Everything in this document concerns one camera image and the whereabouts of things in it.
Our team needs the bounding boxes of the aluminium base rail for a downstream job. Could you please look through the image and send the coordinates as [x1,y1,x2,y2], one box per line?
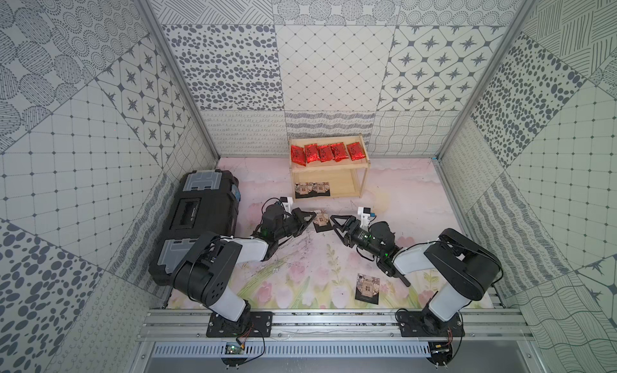
[138,309,533,341]

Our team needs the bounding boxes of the black handled claw hammer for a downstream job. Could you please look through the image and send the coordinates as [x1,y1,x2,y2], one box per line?
[394,272,411,288]

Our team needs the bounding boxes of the red tea bag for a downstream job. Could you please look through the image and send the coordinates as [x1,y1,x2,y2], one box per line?
[317,145,334,163]
[304,143,321,164]
[290,145,307,167]
[329,143,349,163]
[346,142,366,161]

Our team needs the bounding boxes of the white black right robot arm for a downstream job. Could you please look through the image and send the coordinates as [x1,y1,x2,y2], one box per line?
[329,215,502,333]

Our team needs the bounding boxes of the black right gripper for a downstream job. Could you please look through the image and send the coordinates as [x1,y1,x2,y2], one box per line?
[330,215,382,260]

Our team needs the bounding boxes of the black tea bag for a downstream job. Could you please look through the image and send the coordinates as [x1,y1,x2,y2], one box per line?
[313,210,333,233]
[355,274,381,305]
[312,182,331,197]
[294,183,315,199]

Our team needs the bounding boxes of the light wooden two-tier shelf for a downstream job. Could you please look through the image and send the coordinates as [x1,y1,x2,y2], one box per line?
[289,134,371,198]

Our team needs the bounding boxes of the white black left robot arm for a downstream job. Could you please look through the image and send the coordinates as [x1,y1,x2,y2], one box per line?
[170,202,317,328]

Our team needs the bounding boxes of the black plastic toolbox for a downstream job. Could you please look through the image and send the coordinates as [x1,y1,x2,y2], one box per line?
[149,169,241,286]

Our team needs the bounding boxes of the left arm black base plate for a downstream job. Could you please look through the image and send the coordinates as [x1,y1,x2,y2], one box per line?
[207,311,273,339]

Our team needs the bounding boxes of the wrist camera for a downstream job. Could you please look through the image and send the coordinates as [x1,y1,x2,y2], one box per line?
[279,196,293,213]
[357,207,376,227]

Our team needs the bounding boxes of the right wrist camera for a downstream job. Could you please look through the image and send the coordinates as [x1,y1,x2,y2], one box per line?
[357,207,376,227]

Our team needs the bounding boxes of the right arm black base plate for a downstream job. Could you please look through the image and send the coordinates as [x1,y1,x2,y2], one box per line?
[395,309,465,338]

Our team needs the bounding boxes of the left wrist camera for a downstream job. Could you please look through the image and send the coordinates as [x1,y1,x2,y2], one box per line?
[279,196,293,213]

